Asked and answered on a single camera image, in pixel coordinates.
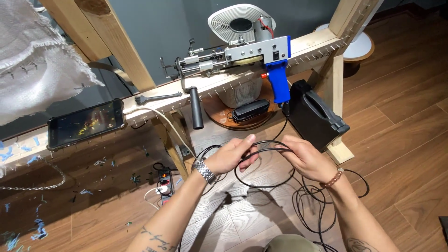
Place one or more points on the person's left hand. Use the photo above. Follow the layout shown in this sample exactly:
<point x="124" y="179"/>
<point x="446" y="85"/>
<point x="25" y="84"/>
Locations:
<point x="227" y="155"/>

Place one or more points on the person's right hand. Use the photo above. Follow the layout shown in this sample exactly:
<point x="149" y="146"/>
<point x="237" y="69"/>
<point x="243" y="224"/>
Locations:
<point x="309" y="159"/>

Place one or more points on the silver metal wristwatch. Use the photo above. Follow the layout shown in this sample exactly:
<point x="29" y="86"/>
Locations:
<point x="204" y="170"/>

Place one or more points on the round wooden base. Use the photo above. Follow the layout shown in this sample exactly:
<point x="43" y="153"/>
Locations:
<point x="217" y="117"/>

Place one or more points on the black plastic carrying case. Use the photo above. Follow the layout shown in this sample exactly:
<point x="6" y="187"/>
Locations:
<point x="315" y="115"/>

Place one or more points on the black power adapter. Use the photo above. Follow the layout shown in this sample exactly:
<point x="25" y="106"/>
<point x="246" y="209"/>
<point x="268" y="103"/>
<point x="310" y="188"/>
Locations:
<point x="250" y="109"/>

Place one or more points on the white mesh basket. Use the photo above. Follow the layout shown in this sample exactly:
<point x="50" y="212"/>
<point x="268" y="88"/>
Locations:
<point x="241" y="92"/>

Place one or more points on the black power strip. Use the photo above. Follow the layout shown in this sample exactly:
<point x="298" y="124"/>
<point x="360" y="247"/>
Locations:
<point x="165" y="178"/>

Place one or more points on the white charger plug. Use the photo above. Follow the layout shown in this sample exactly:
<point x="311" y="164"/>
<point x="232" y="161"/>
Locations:
<point x="162" y="189"/>

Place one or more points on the person's khaki trousers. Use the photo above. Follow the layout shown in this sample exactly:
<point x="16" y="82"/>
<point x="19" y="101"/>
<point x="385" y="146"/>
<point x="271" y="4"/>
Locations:
<point x="292" y="244"/>

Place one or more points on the black metal brush tool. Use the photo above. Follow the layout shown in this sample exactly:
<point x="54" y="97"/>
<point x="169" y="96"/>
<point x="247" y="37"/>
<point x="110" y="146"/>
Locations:
<point x="157" y="98"/>

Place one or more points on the blue and silver tufting gun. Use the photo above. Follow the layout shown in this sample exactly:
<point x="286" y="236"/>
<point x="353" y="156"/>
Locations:
<point x="259" y="49"/>

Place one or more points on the white standing fan base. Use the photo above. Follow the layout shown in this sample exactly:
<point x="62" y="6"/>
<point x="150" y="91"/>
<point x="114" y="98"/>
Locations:
<point x="357" y="45"/>

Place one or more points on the white fan grill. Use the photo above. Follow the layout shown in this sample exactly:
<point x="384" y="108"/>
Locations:
<point x="224" y="24"/>

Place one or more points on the curved metal strip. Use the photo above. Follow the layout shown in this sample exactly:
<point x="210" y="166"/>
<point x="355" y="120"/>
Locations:
<point x="112" y="69"/>

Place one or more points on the black smartphone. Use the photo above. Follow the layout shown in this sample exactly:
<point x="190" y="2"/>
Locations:
<point x="84" y="122"/>

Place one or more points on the black object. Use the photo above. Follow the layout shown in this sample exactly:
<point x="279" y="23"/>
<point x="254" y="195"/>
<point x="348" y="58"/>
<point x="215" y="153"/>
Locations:
<point x="443" y="229"/>

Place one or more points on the scattered blue yarn scraps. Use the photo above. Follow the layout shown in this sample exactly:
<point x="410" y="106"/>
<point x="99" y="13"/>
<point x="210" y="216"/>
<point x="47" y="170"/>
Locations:
<point x="39" y="227"/>

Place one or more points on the white tufting cloth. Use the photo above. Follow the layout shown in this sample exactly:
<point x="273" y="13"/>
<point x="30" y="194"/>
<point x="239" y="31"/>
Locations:
<point x="35" y="70"/>

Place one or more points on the metal corner bracket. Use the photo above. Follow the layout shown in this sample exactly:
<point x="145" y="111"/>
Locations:
<point x="185" y="152"/>

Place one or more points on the wooden tufting frame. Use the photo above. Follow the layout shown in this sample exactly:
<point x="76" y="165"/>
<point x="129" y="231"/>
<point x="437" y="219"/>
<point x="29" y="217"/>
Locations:
<point x="315" y="41"/>

